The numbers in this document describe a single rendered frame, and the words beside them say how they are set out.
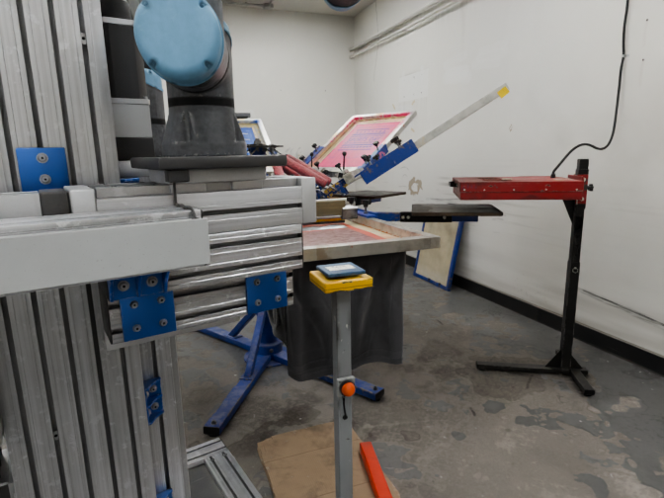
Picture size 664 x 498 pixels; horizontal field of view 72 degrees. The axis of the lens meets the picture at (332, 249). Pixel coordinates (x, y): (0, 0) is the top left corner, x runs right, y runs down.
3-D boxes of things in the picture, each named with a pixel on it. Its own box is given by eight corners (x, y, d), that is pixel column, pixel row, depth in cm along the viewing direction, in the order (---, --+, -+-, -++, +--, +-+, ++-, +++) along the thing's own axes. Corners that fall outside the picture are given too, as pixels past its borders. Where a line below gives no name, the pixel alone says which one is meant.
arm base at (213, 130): (175, 156, 74) (169, 92, 72) (153, 157, 87) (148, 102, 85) (260, 154, 82) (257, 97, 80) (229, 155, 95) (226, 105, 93)
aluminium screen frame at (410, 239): (440, 248, 148) (440, 236, 147) (261, 266, 128) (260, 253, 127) (348, 217, 220) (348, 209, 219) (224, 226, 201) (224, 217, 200)
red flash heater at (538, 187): (560, 194, 262) (562, 173, 260) (590, 203, 218) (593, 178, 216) (452, 195, 273) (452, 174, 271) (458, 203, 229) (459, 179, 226)
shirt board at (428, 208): (490, 217, 269) (490, 204, 268) (503, 228, 230) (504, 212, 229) (272, 216, 292) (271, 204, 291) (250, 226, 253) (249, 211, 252)
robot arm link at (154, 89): (161, 118, 118) (156, 61, 115) (106, 118, 116) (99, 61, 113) (170, 121, 130) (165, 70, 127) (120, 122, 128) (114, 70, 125)
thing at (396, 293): (406, 364, 162) (408, 245, 153) (283, 388, 147) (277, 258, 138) (402, 361, 165) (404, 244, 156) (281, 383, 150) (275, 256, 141)
